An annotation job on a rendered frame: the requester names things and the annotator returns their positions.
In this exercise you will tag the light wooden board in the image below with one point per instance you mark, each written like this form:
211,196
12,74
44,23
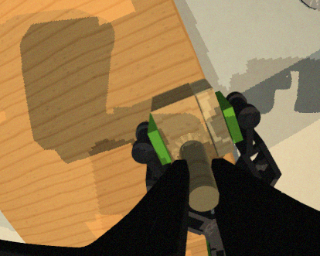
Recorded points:
76,79

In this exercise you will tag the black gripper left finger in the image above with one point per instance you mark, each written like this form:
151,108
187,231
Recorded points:
156,226

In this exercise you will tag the olive-brown cylinder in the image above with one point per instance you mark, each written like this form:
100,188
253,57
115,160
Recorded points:
203,192

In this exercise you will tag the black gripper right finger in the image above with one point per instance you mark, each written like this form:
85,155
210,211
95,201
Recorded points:
256,219

